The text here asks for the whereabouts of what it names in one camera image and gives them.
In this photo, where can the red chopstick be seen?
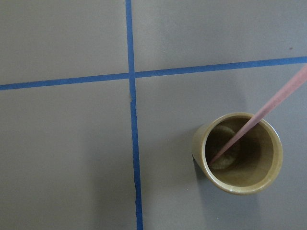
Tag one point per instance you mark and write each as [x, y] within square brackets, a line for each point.
[290, 87]

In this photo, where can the tan wooden cup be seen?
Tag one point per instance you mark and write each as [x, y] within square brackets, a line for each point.
[250, 165]

